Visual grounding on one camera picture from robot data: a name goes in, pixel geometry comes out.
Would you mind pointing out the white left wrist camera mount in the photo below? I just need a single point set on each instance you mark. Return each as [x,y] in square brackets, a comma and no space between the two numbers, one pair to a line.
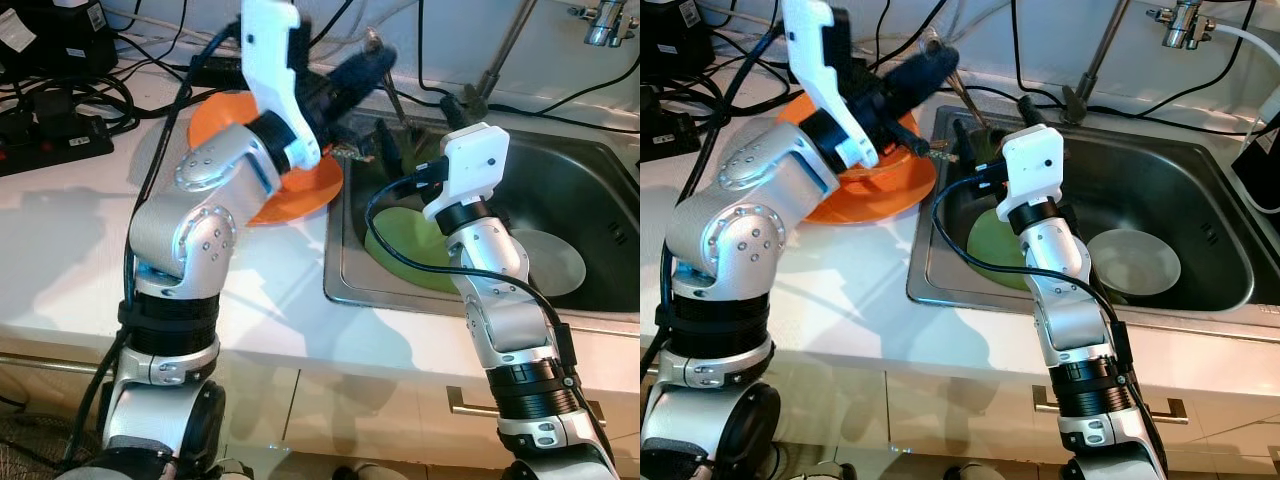
[268,60]
[820,60]

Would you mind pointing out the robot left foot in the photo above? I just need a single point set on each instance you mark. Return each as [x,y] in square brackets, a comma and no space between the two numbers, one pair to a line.
[232,472]
[818,472]

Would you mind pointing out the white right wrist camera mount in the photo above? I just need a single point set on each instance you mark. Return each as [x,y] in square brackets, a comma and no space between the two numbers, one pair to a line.
[1035,160]
[475,160]

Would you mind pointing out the black power strip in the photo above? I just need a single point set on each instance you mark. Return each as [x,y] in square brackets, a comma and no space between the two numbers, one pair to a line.
[50,145]
[665,140]

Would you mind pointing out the white bowl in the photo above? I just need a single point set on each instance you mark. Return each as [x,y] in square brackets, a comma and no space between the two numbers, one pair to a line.
[1135,262]
[555,262]

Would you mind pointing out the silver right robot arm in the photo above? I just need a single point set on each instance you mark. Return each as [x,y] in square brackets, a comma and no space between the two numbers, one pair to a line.
[1065,320]
[500,330]

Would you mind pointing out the cream kitchen cabinet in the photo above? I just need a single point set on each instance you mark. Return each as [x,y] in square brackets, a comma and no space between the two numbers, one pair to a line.
[950,410]
[350,410]

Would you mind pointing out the black plastic device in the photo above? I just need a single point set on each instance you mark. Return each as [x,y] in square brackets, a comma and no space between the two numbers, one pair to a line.
[1262,175]

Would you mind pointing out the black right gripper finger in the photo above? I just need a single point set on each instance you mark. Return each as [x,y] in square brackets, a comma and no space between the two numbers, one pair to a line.
[1031,110]
[387,148]
[962,143]
[455,112]

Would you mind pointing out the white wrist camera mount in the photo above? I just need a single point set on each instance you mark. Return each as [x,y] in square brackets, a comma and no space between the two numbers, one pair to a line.
[475,160]
[1035,160]
[820,60]
[268,60]

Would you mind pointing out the orange plate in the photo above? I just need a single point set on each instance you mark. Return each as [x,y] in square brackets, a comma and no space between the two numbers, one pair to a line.
[300,195]
[895,195]

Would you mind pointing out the orange bowl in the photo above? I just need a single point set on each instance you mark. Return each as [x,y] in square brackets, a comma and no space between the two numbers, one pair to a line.
[222,115]
[795,112]

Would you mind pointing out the chrome faucet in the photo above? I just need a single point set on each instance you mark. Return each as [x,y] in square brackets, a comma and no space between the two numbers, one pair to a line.
[600,25]
[1182,25]

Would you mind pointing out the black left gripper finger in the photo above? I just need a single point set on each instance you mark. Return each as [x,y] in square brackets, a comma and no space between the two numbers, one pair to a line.
[355,132]
[910,133]
[922,75]
[362,75]

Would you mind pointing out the stainless steel sink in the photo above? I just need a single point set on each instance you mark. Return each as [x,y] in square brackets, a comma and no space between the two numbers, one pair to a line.
[570,170]
[1150,170]

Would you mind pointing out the grey metal stand rod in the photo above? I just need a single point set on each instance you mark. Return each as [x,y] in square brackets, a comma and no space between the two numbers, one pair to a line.
[1095,55]
[505,50]

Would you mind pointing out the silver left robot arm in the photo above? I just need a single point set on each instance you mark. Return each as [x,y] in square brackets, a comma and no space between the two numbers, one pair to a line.
[740,240]
[180,240]

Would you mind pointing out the green plate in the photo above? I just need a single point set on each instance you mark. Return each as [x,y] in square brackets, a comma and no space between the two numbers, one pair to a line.
[990,250]
[400,250]

